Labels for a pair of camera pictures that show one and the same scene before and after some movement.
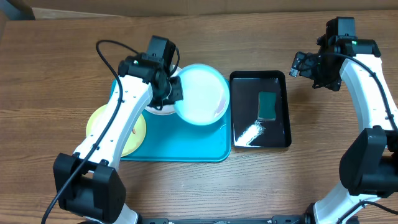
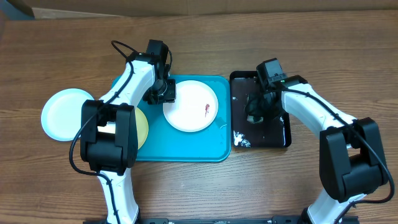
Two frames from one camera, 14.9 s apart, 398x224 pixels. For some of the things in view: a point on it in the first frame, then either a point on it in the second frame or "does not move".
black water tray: (247, 130) does not move
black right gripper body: (323, 73) -> (271, 109)
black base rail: (223, 219) does not move
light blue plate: (206, 94) -> (61, 115)
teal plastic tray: (169, 138) does not move
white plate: (166, 109) -> (194, 108)
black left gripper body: (172, 90) does not move
